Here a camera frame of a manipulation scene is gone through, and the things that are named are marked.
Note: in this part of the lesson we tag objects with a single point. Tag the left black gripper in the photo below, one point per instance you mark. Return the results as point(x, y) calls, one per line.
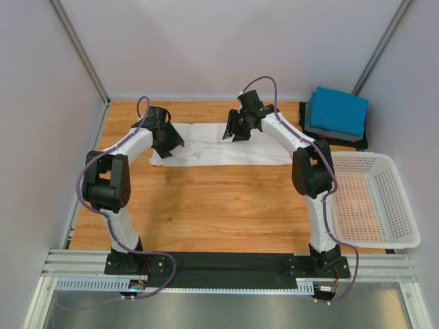
point(175, 140)

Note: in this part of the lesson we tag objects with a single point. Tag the grey slotted cable duct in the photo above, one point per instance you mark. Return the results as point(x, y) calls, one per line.
point(126, 285)

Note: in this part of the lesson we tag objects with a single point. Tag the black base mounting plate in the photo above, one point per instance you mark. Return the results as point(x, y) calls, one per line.
point(214, 269)

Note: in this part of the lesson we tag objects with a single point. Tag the right aluminium corner post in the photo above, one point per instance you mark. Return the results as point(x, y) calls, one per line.
point(384, 41)

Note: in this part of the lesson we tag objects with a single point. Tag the white t-shirt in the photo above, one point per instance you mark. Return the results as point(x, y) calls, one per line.
point(204, 146)

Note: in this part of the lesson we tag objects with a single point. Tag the aluminium corner post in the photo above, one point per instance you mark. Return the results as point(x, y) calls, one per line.
point(384, 41)
point(70, 31)

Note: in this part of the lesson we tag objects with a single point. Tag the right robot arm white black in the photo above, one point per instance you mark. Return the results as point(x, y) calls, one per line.
point(312, 168)

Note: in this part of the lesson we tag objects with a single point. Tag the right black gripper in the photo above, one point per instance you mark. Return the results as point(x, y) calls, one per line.
point(233, 128)

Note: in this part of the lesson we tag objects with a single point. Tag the aluminium frame rail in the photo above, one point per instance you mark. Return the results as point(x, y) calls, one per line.
point(91, 263)

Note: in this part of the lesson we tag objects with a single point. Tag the folded black t-shirt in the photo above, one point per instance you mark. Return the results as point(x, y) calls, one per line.
point(359, 145)

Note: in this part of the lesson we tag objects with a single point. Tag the white plastic perforated basket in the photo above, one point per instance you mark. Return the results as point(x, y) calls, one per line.
point(370, 208)

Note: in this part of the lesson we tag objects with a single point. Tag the folded red t-shirt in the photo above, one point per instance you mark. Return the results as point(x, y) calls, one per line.
point(327, 138)

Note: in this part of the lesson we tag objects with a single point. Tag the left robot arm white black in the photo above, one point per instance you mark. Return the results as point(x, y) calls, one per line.
point(106, 183)

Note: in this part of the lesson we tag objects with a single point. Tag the left aluminium corner post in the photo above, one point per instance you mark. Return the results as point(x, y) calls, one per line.
point(70, 31)

